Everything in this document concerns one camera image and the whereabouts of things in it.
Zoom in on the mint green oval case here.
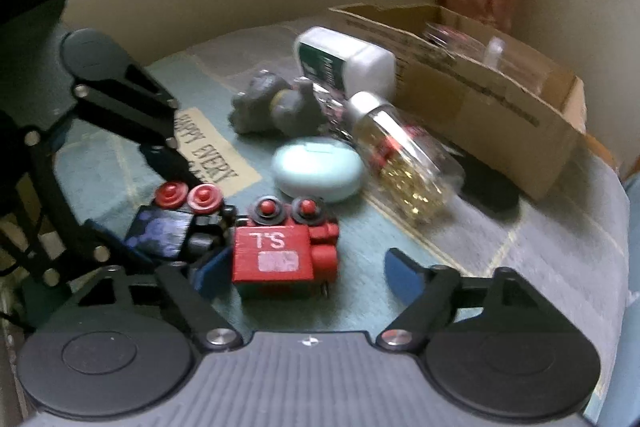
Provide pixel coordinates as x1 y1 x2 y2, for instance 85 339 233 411
271 141 365 206

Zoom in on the cardboard box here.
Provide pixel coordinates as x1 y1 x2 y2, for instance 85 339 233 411
327 3 587 202

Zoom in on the blue toy train block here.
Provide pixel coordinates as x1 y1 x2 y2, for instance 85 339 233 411
122 181 237 264

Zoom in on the clear bottle with red label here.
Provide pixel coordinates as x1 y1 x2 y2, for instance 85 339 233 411
422 22 507 68

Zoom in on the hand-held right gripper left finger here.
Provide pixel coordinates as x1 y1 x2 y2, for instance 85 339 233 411
70 251 242 351

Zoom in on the white and green box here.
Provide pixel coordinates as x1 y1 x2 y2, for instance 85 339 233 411
294 27 397 100

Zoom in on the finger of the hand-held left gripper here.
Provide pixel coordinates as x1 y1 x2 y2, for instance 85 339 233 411
22 129 157 292
71 83 202 188

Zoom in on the grey toy figure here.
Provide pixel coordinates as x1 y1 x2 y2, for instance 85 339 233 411
230 72 322 138

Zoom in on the grey and teal checked blanket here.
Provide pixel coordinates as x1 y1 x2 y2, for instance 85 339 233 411
10 14 631 427

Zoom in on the clear bottle with gold contents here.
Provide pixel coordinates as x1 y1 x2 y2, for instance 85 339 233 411
345 92 467 226

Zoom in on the black oval case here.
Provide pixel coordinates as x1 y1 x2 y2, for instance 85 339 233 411
452 154 521 212

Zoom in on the red toy train block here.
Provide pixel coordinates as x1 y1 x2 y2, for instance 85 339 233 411
231 196 342 301

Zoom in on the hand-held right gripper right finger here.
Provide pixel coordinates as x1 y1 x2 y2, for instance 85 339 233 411
375 248 557 353

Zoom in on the blue bedsheet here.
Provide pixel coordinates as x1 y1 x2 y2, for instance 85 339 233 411
621 172 640 427

